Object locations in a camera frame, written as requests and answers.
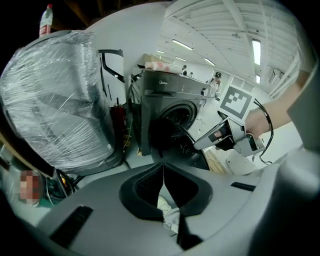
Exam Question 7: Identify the person's right forearm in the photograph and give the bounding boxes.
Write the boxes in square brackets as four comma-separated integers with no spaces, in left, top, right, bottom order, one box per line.
[264,82,305,133]

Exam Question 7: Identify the red fire extinguisher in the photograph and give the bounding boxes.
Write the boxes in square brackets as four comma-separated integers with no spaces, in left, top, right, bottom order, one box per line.
[109,98,126,141]

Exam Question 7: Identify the plastic-wrapped dark appliance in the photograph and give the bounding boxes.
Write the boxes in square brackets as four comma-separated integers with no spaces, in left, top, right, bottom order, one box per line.
[0,29,126,173]

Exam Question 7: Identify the wooden slat mat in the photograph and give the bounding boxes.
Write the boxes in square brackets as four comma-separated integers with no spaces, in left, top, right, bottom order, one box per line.
[207,149,226,173]

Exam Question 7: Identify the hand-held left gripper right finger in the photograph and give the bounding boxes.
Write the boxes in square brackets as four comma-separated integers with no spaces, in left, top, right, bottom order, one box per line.
[163,162,267,256]

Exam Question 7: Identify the clear bottle with red label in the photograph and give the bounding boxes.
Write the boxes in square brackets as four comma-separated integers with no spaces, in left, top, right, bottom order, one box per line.
[38,3,55,38]

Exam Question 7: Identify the black washing machine door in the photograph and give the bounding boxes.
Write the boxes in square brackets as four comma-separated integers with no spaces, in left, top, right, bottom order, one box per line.
[148,117,211,171]

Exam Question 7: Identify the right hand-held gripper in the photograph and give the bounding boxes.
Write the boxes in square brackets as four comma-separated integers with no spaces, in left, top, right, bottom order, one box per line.
[193,84,266,158]

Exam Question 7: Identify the white round appliance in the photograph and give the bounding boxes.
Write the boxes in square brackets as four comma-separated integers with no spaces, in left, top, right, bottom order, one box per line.
[224,149,261,176]

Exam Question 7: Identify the black washing machine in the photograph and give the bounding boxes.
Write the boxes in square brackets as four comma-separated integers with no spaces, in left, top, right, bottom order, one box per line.
[128,68,212,171]

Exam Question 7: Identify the white and black appliance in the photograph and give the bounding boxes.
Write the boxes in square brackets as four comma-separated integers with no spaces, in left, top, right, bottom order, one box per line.
[96,49,126,106]

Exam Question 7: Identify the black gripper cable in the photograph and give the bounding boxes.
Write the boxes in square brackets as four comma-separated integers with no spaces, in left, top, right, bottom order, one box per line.
[253,98,275,165]

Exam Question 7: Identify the ceiling light strips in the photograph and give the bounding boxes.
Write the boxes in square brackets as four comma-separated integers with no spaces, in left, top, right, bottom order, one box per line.
[154,37,262,85]

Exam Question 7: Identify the person's right hand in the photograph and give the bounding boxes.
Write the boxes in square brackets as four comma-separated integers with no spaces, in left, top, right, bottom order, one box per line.
[246,108,273,138]

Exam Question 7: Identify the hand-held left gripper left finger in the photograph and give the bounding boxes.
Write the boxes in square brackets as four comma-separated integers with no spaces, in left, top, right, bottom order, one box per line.
[34,162,186,256]

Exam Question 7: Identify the person's left shoe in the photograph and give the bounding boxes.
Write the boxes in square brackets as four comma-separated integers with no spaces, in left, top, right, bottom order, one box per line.
[157,196,181,231]

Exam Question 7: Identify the person's grey trousers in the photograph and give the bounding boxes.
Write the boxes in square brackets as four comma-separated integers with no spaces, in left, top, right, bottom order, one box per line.
[252,147,320,256]

